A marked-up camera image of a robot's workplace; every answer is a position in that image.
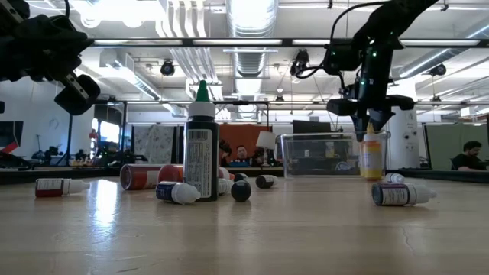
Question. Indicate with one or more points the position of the large green food coloring bottle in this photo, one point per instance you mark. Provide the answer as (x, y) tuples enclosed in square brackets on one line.
[(201, 164)]

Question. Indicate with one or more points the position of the black hanging camera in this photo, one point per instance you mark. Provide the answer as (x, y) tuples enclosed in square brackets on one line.
[(300, 61)]

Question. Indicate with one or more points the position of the black overhead light bar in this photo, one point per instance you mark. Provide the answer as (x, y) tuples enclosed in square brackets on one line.
[(187, 42)]

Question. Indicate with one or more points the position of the green partition wall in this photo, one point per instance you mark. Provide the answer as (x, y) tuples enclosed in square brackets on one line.
[(439, 145)]

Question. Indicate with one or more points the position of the black ceiling spotlight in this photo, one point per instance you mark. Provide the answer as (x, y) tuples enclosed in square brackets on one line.
[(437, 70), (167, 68)]

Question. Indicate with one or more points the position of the white patterned partition panel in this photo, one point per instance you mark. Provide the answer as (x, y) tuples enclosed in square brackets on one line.
[(154, 145)]

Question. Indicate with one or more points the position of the person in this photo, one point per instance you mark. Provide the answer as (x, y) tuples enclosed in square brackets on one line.
[(470, 160), (241, 156)]

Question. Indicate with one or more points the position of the small black food coloring bottle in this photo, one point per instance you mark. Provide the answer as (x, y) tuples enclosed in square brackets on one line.
[(241, 191)]

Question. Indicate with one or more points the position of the orange partition panel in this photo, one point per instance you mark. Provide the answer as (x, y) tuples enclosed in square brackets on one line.
[(244, 133)]

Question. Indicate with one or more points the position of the white table lamp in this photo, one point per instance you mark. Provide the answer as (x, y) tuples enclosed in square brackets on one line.
[(266, 140)]

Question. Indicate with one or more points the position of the large yellow food coloring bottle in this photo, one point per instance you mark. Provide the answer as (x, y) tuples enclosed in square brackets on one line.
[(370, 160)]

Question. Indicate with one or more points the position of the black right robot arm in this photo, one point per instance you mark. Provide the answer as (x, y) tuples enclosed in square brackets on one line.
[(397, 15)]

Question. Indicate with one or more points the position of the large red food coloring bottle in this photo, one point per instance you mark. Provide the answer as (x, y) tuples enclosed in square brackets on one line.
[(139, 177)]

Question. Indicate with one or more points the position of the small blue food coloring bottle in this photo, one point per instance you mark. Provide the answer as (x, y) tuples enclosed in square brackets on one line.
[(175, 192)]

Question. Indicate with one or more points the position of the black metal table frame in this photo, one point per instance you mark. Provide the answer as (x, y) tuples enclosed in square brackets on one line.
[(76, 175)]

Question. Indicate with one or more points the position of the silver ventilation duct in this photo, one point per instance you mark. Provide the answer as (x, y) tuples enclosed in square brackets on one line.
[(252, 61)]

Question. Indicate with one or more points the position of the clear plastic container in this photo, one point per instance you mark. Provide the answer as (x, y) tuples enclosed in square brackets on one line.
[(317, 160)]

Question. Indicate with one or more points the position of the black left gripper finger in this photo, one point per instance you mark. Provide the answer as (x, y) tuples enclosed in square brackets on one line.
[(13, 9), (78, 95)]

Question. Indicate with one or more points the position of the black computer monitor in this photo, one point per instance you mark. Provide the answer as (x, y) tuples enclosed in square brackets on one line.
[(311, 127)]

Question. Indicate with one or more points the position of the white column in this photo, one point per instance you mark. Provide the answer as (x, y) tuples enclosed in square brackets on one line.
[(405, 145)]

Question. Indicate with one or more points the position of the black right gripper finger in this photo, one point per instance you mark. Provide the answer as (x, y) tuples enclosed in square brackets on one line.
[(381, 120), (360, 126)]

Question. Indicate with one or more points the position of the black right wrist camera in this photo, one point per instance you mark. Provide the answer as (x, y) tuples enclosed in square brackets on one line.
[(340, 57)]

